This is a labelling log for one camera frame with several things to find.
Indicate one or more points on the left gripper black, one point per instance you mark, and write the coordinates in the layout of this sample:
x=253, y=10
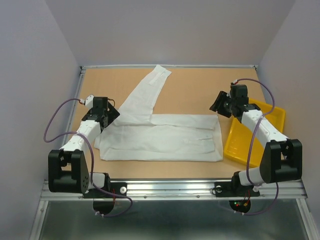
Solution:
x=112, y=114

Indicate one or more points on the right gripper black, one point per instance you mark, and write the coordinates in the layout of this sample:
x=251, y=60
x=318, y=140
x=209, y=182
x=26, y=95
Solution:
x=217, y=105

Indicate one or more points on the white long sleeve shirt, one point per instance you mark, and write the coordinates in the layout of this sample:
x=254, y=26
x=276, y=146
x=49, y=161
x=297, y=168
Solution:
x=140, y=135

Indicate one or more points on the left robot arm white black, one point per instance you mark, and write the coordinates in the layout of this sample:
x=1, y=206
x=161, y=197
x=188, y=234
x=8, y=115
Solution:
x=67, y=167

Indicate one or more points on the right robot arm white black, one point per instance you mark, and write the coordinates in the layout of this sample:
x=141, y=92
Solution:
x=282, y=157

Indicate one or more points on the yellow plastic tray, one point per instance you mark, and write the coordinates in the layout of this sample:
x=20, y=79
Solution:
x=238, y=142

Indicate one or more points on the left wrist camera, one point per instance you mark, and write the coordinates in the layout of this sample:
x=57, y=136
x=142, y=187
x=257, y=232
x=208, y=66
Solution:
x=88, y=102

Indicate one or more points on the aluminium mounting rail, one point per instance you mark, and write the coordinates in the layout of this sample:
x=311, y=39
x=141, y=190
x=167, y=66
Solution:
x=201, y=189

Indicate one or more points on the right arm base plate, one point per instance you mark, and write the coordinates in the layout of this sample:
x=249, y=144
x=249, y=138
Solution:
x=232, y=195

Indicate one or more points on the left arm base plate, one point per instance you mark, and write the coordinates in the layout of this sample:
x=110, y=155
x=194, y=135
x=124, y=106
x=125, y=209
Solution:
x=111, y=202

